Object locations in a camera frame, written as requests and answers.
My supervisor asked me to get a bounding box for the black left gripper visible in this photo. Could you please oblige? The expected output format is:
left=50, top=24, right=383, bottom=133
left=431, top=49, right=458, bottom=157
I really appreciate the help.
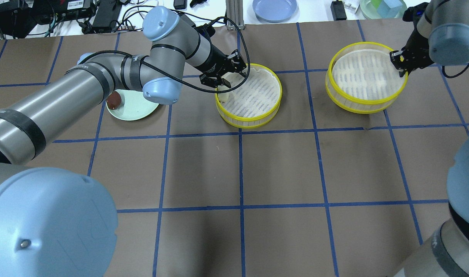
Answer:
left=198, top=45, right=250, bottom=89

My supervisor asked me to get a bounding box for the blue plate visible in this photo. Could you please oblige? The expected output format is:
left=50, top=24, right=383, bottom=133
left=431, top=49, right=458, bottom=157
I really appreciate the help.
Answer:
left=252, top=0, right=298, bottom=23

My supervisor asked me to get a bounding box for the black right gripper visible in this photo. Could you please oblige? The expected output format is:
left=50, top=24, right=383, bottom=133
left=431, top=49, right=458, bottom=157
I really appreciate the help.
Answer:
left=389, top=29, right=434, bottom=77

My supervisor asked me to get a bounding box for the black power brick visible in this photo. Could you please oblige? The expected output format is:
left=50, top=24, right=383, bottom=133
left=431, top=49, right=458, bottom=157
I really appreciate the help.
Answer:
left=330, top=0, right=347, bottom=21

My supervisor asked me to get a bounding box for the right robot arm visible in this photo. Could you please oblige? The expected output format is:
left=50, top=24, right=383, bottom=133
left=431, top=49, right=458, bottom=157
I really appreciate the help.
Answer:
left=388, top=0, right=469, bottom=277

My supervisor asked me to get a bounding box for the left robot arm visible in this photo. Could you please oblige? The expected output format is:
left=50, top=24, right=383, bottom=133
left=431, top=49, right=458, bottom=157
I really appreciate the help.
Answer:
left=0, top=6, right=250, bottom=277

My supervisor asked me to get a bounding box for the green bowl with blocks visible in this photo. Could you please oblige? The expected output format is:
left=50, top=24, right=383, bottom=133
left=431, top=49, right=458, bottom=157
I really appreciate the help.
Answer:
left=360, top=0, right=407, bottom=19

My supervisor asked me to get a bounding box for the light green plate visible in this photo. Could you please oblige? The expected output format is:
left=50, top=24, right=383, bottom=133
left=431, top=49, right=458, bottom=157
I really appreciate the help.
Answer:
left=107, top=90, right=159, bottom=121

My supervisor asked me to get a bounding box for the aluminium frame post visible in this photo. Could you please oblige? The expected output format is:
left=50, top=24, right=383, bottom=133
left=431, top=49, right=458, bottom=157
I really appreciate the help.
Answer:
left=225, top=0, right=245, bottom=30

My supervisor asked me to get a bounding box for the white bun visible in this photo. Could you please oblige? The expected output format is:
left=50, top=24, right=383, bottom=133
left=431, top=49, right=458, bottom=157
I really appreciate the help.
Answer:
left=217, top=79, right=232, bottom=103

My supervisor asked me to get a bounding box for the yellow steamer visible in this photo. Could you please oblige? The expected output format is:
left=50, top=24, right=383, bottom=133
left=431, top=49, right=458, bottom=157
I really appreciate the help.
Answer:
left=325, top=42, right=408, bottom=114
left=215, top=63, right=282, bottom=129

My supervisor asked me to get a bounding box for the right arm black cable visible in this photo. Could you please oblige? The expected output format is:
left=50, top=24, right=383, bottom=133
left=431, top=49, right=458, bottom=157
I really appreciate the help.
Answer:
left=441, top=58, right=469, bottom=79

